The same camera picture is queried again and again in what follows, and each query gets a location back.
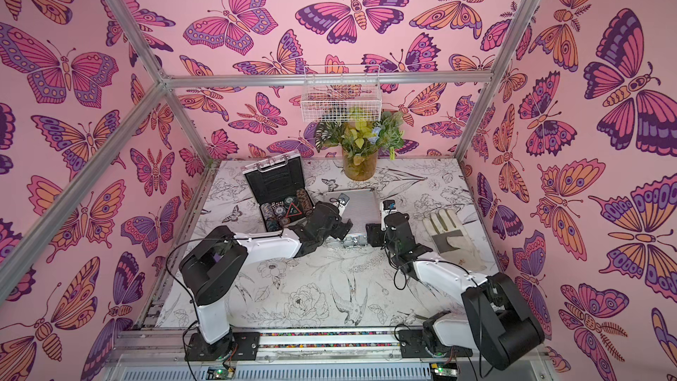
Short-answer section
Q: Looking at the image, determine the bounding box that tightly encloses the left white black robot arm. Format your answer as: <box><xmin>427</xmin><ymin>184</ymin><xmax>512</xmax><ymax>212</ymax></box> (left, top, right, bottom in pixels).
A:
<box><xmin>179</xmin><ymin>193</ymin><xmax>353</xmax><ymax>346</ymax></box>

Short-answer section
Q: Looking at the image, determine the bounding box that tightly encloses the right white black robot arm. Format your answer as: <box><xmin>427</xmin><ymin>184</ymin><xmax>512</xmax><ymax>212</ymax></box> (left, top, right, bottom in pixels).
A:
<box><xmin>373</xmin><ymin>199</ymin><xmax>546</xmax><ymax>370</ymax></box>

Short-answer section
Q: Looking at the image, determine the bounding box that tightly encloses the black orange chip stack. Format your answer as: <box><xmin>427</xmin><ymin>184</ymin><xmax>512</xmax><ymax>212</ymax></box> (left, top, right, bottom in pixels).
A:
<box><xmin>296</xmin><ymin>189</ymin><xmax>314</xmax><ymax>217</ymax></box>

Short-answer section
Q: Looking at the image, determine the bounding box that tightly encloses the white grey work glove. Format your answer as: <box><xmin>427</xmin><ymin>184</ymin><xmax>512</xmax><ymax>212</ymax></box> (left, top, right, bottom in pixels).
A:
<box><xmin>423</xmin><ymin>209</ymin><xmax>487</xmax><ymax>272</ymax></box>

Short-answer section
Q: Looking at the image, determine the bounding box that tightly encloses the potted green plant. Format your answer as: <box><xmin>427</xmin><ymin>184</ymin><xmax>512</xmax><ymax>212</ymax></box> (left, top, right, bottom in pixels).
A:
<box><xmin>314</xmin><ymin>111</ymin><xmax>405</xmax><ymax>182</ymax></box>

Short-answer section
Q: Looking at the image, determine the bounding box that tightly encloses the white wire basket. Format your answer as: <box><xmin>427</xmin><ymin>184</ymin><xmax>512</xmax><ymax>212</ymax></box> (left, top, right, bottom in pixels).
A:
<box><xmin>299</xmin><ymin>63</ymin><xmax>383</xmax><ymax>123</ymax></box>

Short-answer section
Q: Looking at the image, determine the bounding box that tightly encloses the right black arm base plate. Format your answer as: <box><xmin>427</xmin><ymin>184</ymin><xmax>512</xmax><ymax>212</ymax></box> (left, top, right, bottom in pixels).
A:
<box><xmin>393</xmin><ymin>327</ymin><xmax>474</xmax><ymax>359</ymax></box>

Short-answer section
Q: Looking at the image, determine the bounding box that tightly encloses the aluminium front rail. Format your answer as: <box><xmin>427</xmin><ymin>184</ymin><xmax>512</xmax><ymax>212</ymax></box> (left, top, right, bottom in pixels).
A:
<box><xmin>114</xmin><ymin>327</ymin><xmax>403</xmax><ymax>362</ymax></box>

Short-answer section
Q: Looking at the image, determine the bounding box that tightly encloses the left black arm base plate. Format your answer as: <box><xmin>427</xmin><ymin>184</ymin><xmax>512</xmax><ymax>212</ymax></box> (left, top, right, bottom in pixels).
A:
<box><xmin>185</xmin><ymin>332</ymin><xmax>261</xmax><ymax>363</ymax></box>

